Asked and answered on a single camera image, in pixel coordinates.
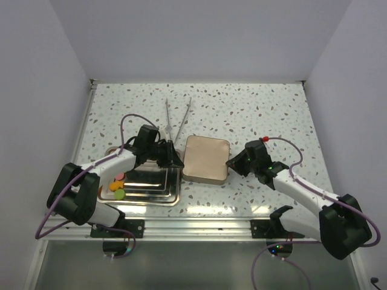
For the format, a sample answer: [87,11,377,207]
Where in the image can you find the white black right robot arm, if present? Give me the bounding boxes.
[226,137,372,260]

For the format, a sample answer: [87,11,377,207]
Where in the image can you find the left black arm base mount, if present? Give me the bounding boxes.
[90,214,145,239]

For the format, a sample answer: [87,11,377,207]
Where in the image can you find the brown tin lid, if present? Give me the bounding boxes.
[182,135,230,185]

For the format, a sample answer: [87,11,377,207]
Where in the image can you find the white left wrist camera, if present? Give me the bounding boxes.
[159,125,172,141]

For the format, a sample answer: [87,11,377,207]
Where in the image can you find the green macaron cookie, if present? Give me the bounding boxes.
[114,188,126,201]

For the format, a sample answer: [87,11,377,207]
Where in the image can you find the aluminium table edge rail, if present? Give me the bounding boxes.
[37,216,303,241]

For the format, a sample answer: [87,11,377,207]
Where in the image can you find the stainless steel serving tongs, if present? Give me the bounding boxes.
[164,97,192,143]

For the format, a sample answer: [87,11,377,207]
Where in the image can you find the stainless steel baking tray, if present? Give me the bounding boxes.
[97,150,181,206]

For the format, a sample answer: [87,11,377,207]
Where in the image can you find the pink macaron cookie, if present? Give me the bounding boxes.
[115,173,125,180]

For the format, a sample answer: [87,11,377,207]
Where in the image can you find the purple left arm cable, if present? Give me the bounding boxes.
[34,114,160,239]

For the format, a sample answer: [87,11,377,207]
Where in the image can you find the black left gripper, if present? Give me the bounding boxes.
[146,140,184,168]

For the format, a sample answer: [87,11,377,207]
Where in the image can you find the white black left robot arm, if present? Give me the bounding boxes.
[47,125,184,237]

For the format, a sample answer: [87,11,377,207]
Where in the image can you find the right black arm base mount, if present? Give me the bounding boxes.
[250,205,304,239]

